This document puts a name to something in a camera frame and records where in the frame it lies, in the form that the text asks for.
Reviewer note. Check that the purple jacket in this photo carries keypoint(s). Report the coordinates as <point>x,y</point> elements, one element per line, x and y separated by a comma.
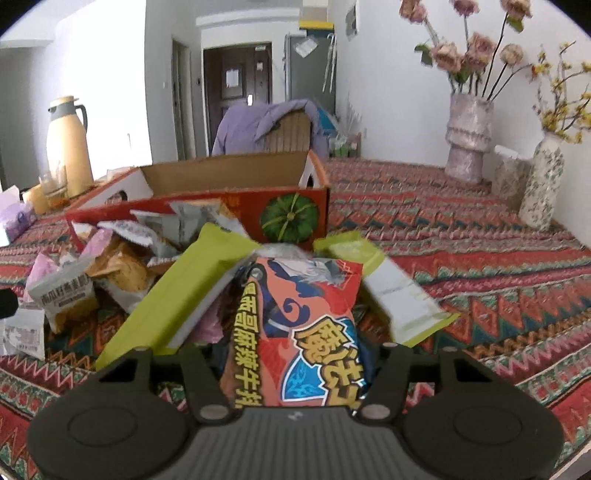
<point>243,128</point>

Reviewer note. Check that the dried pink roses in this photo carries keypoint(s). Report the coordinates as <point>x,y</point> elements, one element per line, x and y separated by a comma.
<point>484,67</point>

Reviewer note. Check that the glass cup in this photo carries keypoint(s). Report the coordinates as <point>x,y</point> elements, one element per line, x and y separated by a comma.
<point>54,186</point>

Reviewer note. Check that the dark brown door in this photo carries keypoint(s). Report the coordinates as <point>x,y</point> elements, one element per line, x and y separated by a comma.
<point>236,74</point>

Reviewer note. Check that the pink textured vase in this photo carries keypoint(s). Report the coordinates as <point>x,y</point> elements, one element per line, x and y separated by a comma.
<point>469,134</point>

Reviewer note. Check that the red spicy snack bag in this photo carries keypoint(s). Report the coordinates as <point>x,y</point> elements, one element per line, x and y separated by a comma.
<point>293,341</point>

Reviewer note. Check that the oat crisp snack packet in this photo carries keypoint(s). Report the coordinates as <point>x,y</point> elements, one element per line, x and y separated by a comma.
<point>66,296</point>

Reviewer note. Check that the green white snack pouch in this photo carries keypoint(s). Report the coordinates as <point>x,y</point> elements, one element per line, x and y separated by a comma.
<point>412,314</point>

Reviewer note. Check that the purple tissue pack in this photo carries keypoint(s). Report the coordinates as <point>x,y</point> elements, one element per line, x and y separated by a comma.
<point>16,216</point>

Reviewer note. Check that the orange cracker packet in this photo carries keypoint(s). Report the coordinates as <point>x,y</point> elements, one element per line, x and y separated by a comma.
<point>119,272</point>

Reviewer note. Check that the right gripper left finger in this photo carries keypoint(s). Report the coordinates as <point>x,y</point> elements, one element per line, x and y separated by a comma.
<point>204,397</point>

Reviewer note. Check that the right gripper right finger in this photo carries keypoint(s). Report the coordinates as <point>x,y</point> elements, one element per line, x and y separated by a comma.
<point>389,382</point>

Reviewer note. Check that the floral white vase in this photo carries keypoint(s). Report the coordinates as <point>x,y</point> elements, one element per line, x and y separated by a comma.
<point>542,188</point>

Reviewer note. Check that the red cardboard pumpkin box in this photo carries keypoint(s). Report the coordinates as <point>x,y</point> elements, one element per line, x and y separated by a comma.
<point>278,197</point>

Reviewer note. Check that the patterned red tablecloth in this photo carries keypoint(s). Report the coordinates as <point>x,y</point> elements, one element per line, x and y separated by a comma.
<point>522,296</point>

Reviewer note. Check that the wooden chair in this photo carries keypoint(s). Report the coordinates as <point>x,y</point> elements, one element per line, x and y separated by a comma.
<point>291,134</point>

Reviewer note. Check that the yellow dried flowers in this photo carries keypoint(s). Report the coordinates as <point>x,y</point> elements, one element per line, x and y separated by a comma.
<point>563,94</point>

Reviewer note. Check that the beige thermos jug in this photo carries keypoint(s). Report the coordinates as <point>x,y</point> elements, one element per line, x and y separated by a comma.
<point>66,144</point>

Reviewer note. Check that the grey refrigerator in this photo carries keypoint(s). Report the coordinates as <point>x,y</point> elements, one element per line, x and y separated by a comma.
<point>309,69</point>

